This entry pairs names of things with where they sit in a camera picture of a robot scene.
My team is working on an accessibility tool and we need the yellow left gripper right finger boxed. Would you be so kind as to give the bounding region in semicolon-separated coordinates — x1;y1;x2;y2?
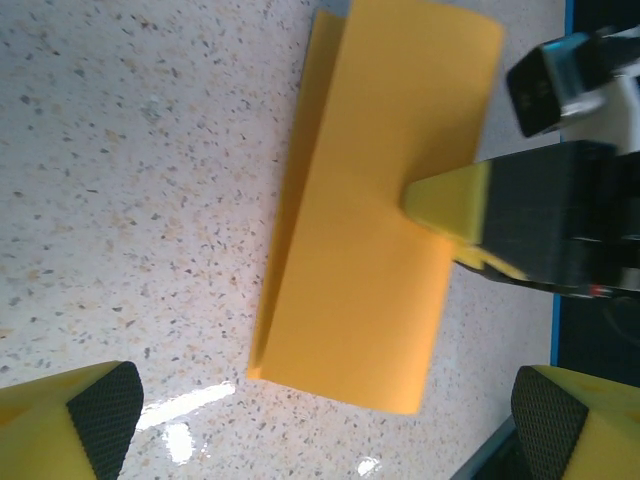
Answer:
510;363;640;480

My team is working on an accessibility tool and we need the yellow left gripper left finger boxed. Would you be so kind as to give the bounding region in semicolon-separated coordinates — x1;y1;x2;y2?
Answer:
0;360;145;480

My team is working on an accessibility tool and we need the orange cloth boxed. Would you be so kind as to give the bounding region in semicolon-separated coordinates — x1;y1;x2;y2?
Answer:
246;0;506;417

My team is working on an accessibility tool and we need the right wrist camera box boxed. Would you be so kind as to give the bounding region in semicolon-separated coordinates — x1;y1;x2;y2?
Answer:
505;30;640;154

